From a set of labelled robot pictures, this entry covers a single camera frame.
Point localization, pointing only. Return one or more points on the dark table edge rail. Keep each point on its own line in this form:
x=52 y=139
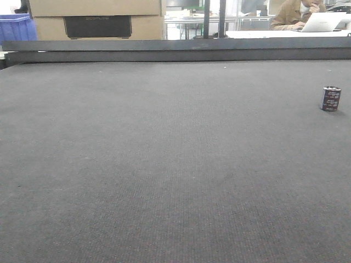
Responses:
x=223 y=49

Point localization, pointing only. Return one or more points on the white background table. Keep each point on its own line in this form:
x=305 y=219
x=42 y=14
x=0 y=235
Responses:
x=285 y=34

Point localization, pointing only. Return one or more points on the blue plastic crate background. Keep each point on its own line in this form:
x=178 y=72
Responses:
x=17 y=27

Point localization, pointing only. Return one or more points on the upper cardboard box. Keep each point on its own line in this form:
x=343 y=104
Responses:
x=51 y=8

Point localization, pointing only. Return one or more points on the dark cylindrical capacitor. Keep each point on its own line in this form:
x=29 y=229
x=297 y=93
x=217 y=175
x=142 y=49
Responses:
x=330 y=98

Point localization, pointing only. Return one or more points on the cardboard box with black panel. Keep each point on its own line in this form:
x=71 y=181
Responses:
x=119 y=27

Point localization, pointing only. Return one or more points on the black vertical pole left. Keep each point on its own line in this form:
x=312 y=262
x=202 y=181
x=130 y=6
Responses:
x=206 y=20

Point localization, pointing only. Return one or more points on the white laptop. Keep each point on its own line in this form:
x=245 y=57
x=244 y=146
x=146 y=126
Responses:
x=323 y=22

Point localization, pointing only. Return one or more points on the black vertical pole right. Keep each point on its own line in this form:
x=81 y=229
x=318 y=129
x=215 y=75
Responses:
x=222 y=12

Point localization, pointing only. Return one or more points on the seated person in brown jacket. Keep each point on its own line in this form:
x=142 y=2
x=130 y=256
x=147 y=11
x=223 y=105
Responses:
x=294 y=14

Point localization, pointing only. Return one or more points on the black vertical pole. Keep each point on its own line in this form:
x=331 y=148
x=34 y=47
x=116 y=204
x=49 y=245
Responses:
x=222 y=12
x=206 y=20

